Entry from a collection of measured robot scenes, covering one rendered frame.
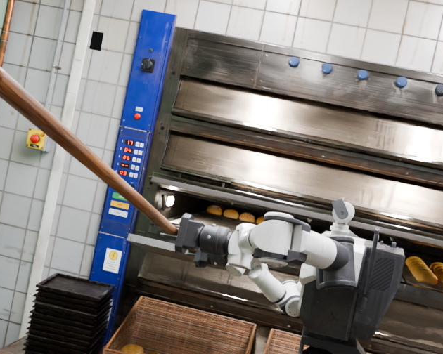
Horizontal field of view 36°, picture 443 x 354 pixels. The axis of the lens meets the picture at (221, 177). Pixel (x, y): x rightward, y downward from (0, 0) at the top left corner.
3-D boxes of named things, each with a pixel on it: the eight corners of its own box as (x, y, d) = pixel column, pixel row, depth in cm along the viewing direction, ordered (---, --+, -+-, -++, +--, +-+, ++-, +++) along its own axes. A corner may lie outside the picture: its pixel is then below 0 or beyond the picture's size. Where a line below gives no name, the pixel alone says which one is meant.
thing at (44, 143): (31, 147, 328) (34, 127, 327) (50, 152, 326) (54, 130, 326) (24, 147, 320) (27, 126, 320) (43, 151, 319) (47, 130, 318)
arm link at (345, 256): (309, 279, 190) (332, 287, 200) (337, 276, 185) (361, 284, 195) (308, 239, 194) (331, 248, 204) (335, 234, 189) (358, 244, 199)
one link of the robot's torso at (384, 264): (384, 335, 232) (406, 232, 230) (384, 362, 199) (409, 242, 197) (298, 314, 238) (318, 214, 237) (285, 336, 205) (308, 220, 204)
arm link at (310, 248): (289, 262, 169) (333, 277, 186) (296, 211, 172) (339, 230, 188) (252, 260, 176) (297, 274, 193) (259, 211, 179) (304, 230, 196)
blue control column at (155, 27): (159, 348, 515) (217, 67, 504) (179, 353, 512) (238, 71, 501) (53, 454, 325) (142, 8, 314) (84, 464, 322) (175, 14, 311)
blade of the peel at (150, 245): (266, 272, 254) (267, 265, 255) (126, 239, 263) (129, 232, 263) (269, 280, 289) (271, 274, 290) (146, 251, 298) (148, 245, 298)
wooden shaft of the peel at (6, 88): (-4, 86, 84) (3, 64, 85) (-26, 81, 85) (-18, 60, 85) (195, 253, 250) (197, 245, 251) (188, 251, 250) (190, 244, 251)
